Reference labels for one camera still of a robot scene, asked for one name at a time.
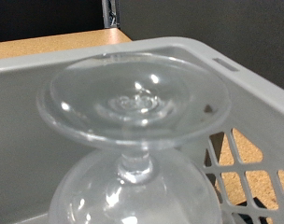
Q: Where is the aluminium frame post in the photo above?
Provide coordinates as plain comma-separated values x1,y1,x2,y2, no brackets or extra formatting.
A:
101,0,121,31

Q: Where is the grey plastic crate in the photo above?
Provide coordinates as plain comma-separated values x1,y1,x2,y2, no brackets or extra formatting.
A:
0,36,284,224

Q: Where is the black backdrop curtain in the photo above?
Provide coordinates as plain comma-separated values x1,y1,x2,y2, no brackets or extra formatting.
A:
0,0,105,44

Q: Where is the clear wine glass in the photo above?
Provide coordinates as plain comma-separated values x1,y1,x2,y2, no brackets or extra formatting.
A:
35,51,233,224

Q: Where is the dark grey backdrop panel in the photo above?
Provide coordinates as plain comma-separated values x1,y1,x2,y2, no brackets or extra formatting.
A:
117,0,284,93

